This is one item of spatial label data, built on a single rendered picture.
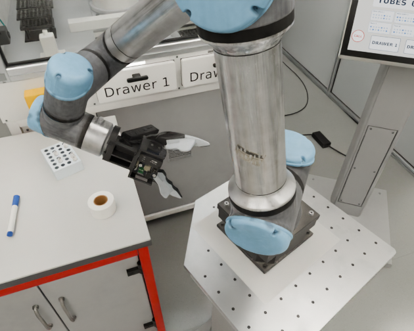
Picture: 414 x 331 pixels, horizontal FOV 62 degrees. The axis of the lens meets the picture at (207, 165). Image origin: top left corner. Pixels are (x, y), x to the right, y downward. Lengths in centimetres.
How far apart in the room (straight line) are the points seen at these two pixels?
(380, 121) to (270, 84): 121
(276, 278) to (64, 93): 61
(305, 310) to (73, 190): 71
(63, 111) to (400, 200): 195
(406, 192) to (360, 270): 144
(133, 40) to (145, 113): 78
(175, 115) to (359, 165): 89
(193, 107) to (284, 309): 90
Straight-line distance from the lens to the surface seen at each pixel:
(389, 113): 161
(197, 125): 152
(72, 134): 72
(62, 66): 64
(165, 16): 61
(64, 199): 108
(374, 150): 172
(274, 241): 60
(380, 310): 182
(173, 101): 141
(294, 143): 71
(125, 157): 71
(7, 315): 118
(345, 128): 267
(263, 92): 45
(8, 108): 135
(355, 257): 96
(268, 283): 87
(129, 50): 68
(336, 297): 89
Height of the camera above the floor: 152
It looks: 44 degrees down
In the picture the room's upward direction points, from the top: straight up
